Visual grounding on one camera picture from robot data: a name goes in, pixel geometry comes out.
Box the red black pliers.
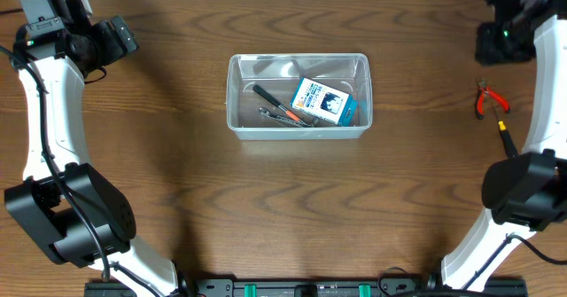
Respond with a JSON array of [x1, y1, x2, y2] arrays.
[[474, 77, 511, 121]]

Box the clear plastic container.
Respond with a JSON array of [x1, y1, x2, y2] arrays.
[[226, 53, 373, 140]]

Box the silver offset wrench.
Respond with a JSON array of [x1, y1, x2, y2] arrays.
[[258, 107, 310, 128]]

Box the blue white screwdriver box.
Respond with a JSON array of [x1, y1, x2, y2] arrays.
[[291, 78, 358, 127]]

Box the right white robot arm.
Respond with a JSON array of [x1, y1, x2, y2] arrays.
[[427, 0, 566, 296]]

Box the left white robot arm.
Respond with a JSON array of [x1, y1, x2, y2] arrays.
[[4, 0, 190, 296]]

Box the yellow black screwdriver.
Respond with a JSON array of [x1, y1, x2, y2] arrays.
[[491, 105, 518, 158]]

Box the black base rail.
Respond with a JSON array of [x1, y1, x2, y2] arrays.
[[83, 276, 529, 297]]

